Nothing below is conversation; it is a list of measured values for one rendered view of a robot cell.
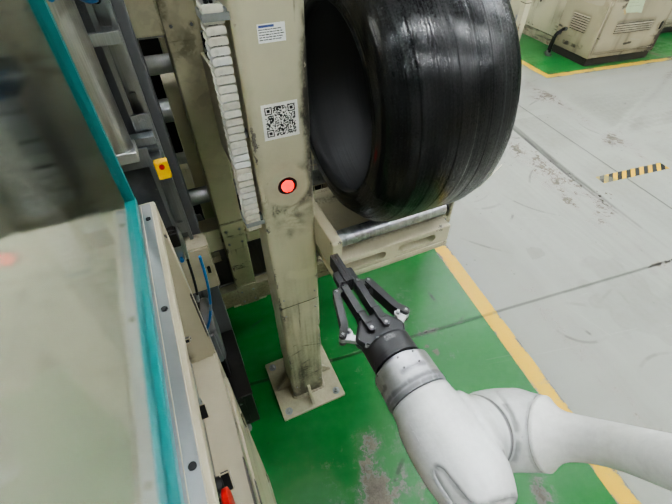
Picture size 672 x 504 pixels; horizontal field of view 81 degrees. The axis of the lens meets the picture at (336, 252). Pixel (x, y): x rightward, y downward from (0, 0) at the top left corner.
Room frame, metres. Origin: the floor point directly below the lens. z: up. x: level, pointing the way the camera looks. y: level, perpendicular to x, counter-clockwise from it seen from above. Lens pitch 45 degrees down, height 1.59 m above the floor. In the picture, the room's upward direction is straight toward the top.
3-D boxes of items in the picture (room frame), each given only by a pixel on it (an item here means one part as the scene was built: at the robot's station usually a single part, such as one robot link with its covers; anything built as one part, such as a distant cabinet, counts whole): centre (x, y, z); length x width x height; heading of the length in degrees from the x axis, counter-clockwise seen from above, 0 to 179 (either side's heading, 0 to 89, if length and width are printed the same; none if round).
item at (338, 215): (0.92, -0.09, 0.80); 0.37 x 0.36 x 0.02; 24
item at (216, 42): (0.74, 0.20, 1.19); 0.05 x 0.04 x 0.48; 24
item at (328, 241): (0.85, 0.08, 0.90); 0.40 x 0.03 x 0.10; 24
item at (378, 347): (0.33, -0.07, 1.06); 0.09 x 0.08 x 0.07; 24
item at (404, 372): (0.27, -0.10, 1.06); 0.09 x 0.06 x 0.09; 114
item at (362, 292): (0.40, -0.06, 1.06); 0.11 x 0.01 x 0.04; 23
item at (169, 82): (1.51, 0.62, 0.61); 0.33 x 0.06 x 0.86; 24
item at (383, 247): (0.80, -0.14, 0.83); 0.36 x 0.09 x 0.06; 114
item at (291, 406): (0.80, 0.14, 0.02); 0.27 x 0.27 x 0.04; 24
